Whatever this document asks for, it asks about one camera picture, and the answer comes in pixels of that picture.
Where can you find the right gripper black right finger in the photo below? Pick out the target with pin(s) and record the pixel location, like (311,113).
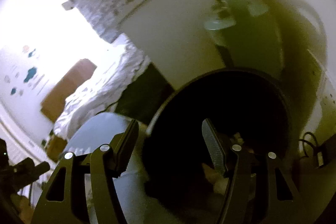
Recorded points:
(276,199)

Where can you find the trash in bin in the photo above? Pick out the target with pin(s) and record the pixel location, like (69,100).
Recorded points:
(216,169)

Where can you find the black round trash bin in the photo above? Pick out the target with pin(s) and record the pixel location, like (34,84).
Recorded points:
(236,100)

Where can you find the wooden bedside table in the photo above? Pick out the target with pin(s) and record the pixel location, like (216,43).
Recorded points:
(55,147)

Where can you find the round blue star rug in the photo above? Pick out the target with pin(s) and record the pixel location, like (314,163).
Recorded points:
(115,183)

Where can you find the wooden headboard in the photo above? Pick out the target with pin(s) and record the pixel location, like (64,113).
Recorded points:
(54,103)

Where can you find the bed with white duvet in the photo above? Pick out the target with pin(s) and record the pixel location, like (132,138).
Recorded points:
(124,63)

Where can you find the green air purifier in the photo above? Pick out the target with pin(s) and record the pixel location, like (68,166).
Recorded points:
(228,13)

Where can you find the white dresser cabinet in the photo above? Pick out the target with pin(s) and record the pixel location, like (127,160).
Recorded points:
(172,34)

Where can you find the blue cloud wall stickers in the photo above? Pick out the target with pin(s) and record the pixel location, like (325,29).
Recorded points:
(19,70)

